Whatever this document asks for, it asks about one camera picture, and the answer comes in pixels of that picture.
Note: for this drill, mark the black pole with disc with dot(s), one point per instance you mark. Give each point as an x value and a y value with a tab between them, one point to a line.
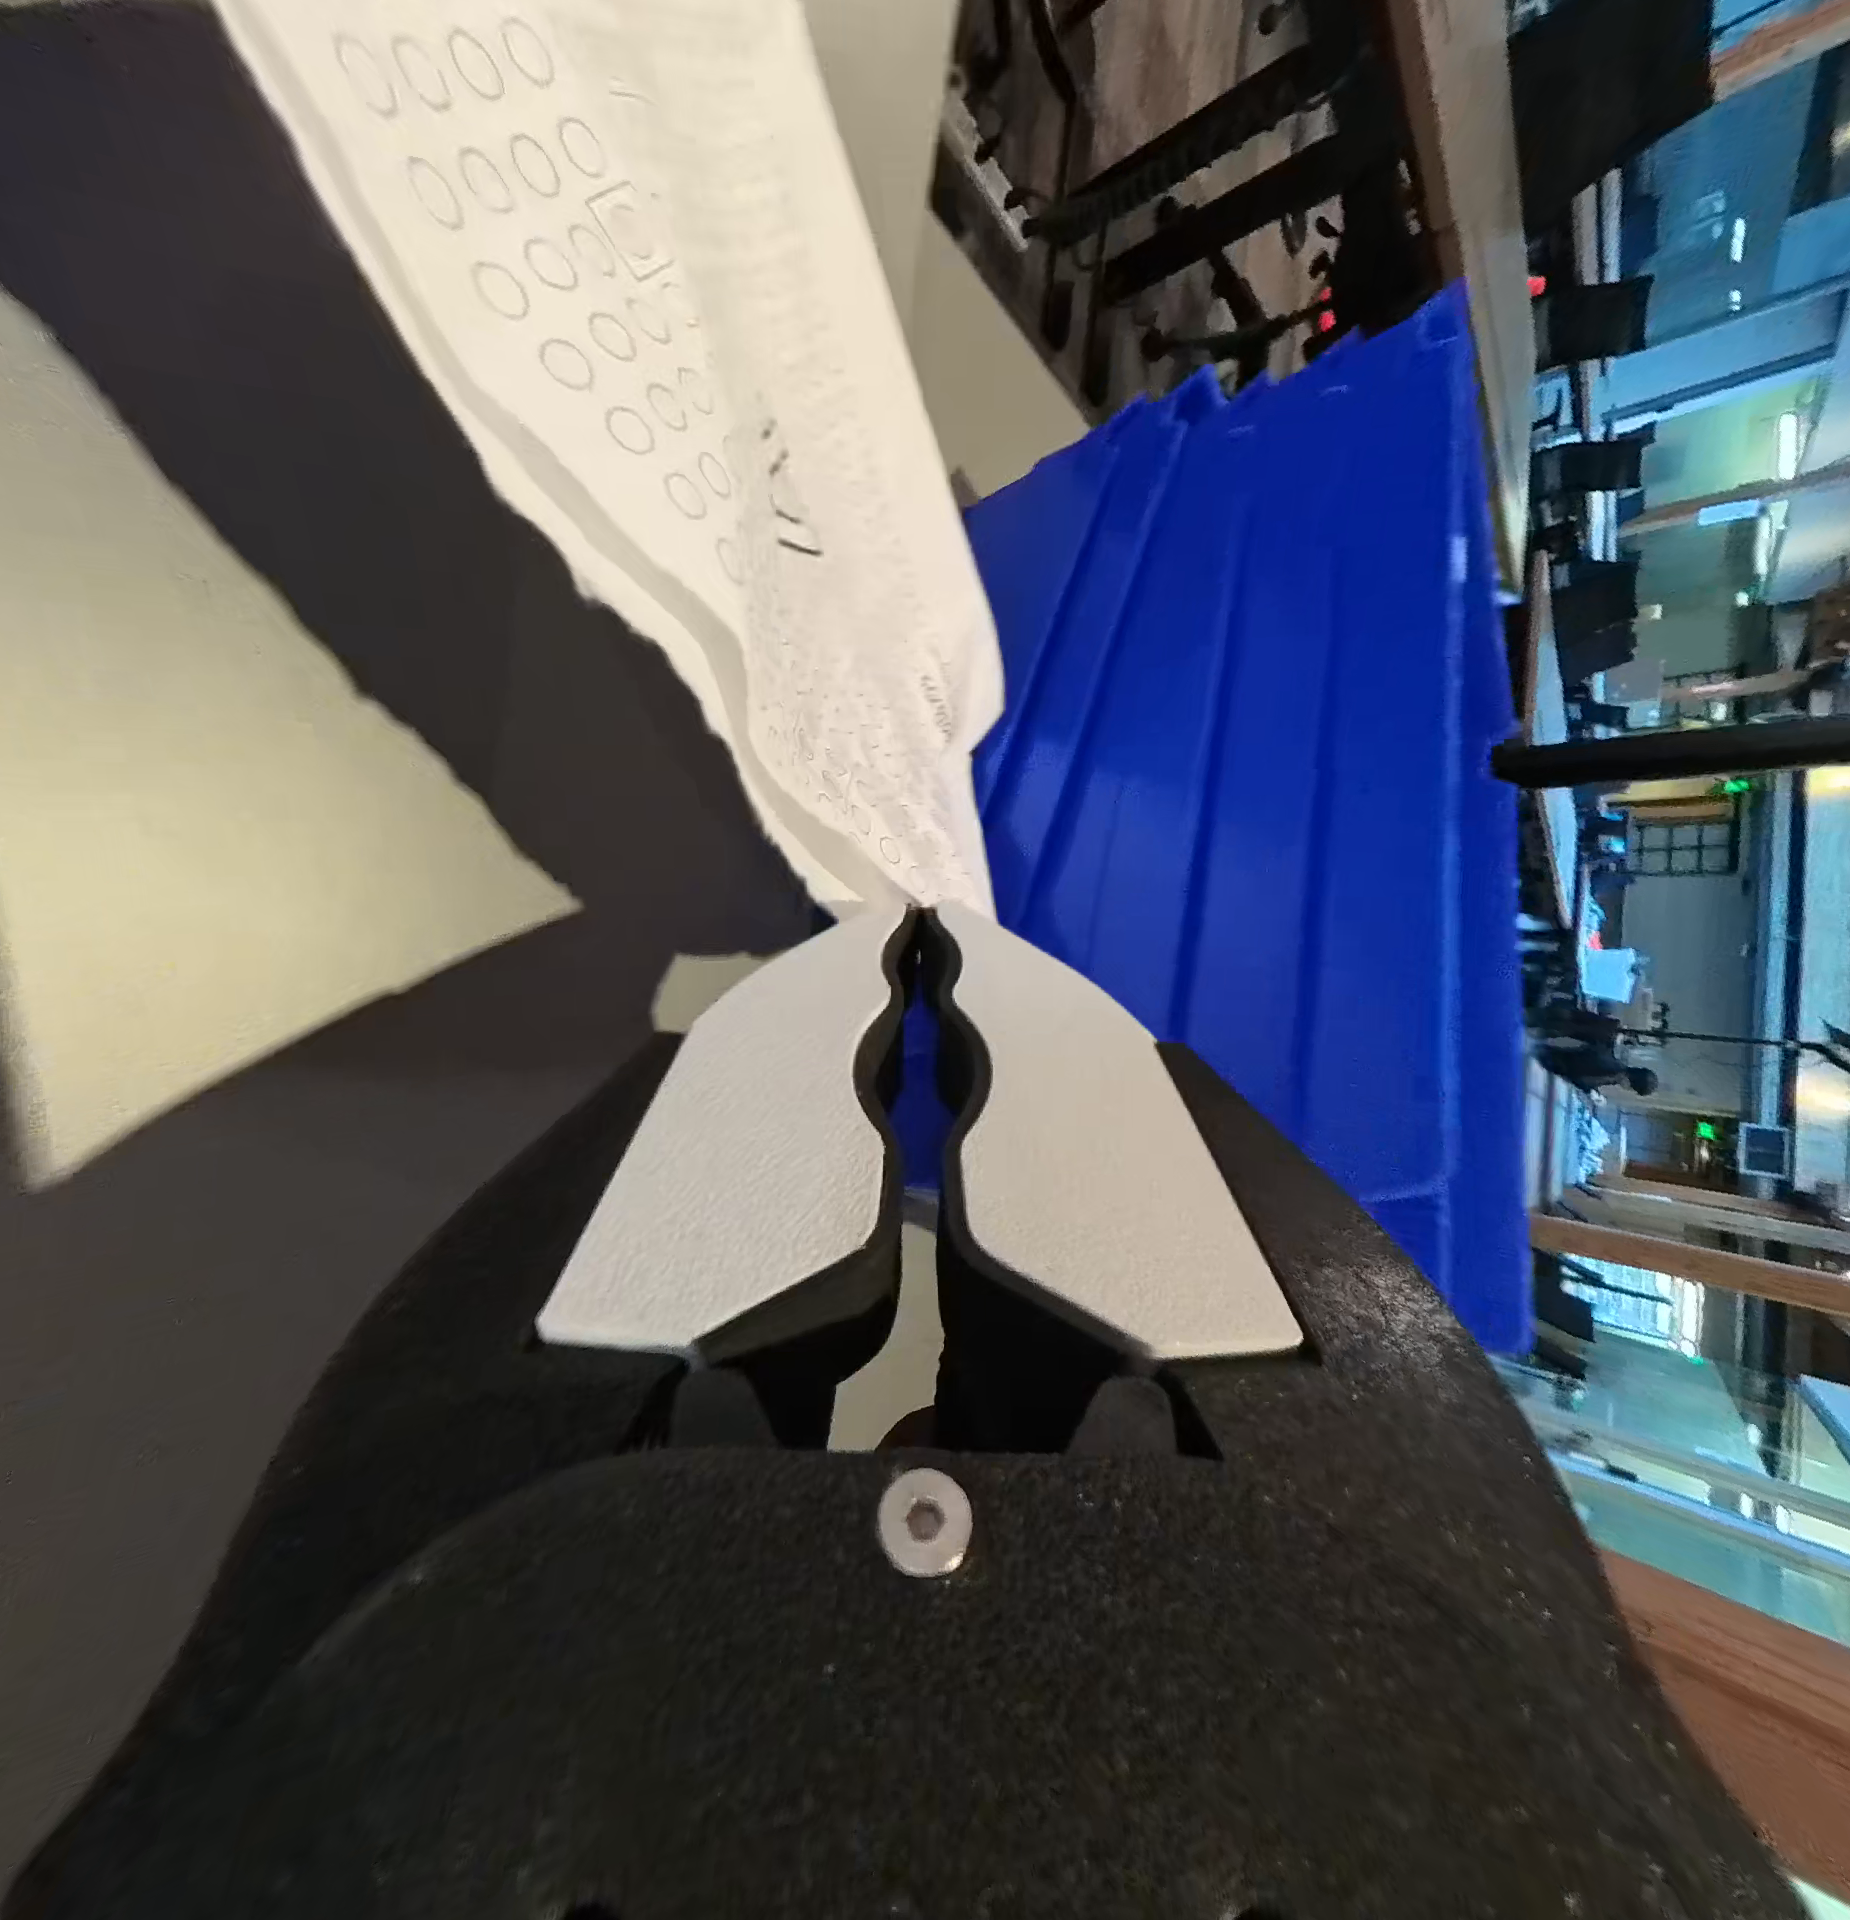
1692	753

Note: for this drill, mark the nested blue plastic bins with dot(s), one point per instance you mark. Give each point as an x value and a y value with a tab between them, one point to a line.
1255	841

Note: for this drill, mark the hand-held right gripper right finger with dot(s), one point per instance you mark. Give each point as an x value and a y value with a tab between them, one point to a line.
1119	1201

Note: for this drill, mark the white paper sheet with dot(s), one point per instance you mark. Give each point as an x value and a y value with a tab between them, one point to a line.
687	376

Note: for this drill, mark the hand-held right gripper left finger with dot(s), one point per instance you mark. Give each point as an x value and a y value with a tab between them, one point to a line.
746	1185

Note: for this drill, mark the grey desk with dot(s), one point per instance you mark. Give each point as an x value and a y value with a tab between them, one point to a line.
192	721

